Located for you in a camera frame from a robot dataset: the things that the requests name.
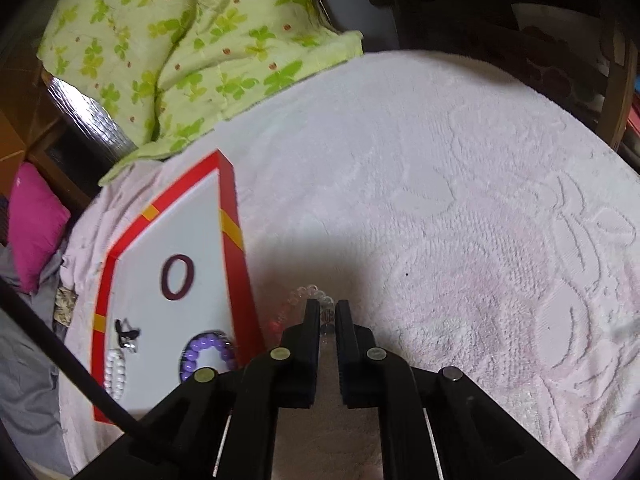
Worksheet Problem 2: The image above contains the silver foil panel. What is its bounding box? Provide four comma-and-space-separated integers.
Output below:
42, 72, 139, 174

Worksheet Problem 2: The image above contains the small floral cloth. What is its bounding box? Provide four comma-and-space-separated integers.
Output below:
54, 286, 77, 329

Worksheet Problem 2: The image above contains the magenta pillow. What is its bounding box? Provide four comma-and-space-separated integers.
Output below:
7, 162, 72, 294

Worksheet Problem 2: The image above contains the purple bead bracelet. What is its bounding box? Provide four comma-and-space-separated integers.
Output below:
179, 331, 239, 384

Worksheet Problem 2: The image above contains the green floral quilt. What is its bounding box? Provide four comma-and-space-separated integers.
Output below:
37, 0, 365, 186

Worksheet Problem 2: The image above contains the red shallow box tray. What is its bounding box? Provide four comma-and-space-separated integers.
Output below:
90, 149, 266, 428

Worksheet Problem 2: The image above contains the black hair tie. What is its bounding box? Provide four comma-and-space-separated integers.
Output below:
114, 318, 144, 354

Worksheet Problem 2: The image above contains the maroon hair tie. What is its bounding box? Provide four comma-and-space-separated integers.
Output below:
161, 254, 195, 302

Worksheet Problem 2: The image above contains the grey bed sheet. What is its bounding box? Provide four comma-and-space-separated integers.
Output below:
0, 245, 76, 477

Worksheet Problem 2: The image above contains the wooden pillar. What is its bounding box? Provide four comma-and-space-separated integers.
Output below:
0, 105, 29, 181

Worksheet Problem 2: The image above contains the black cable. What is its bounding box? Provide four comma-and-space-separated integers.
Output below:
0, 277, 151, 448

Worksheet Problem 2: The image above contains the pink and white bead bracelet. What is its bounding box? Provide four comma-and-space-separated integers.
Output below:
270, 285, 337, 347

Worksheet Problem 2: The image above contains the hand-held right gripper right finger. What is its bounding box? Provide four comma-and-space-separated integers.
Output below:
337, 299, 581, 480

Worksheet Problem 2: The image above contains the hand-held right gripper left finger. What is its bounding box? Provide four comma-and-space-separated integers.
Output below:
75, 298, 321, 480

